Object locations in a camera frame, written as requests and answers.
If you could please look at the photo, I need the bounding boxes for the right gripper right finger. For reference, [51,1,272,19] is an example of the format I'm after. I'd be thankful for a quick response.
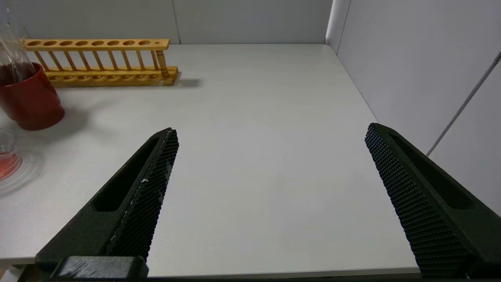
[365,123,501,277]

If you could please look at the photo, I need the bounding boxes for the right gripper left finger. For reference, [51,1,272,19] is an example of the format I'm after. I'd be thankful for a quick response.
[35,128,179,271]

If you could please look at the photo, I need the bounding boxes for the test tube with red pigment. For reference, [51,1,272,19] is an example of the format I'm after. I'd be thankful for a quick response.
[4,0,28,79]

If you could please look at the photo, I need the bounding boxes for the wooden test tube rack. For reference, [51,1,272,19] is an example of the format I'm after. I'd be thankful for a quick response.
[22,38,179,87]

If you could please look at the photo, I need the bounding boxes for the empty glass test tube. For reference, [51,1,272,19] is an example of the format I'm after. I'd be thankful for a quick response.
[0,22,38,83]

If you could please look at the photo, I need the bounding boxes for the clear glass beaker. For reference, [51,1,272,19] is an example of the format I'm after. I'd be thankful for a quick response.
[0,128,21,181]

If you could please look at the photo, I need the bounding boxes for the red plastic cup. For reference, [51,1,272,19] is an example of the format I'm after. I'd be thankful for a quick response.
[0,63,65,131]

